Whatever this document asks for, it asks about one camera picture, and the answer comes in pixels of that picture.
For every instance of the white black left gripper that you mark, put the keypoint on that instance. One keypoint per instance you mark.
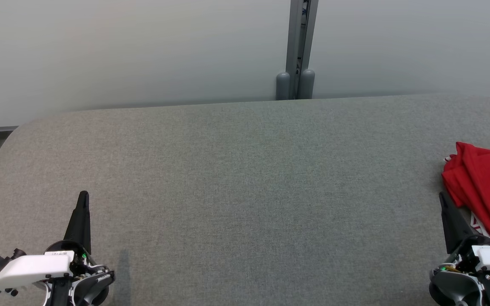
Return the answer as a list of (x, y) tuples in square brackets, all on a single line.
[(32, 267)]

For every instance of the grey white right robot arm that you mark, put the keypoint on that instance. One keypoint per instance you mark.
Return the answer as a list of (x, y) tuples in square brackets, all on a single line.
[(457, 284)]

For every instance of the grey metal partition post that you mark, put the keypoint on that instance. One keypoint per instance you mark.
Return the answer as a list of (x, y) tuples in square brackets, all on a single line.
[(298, 42)]

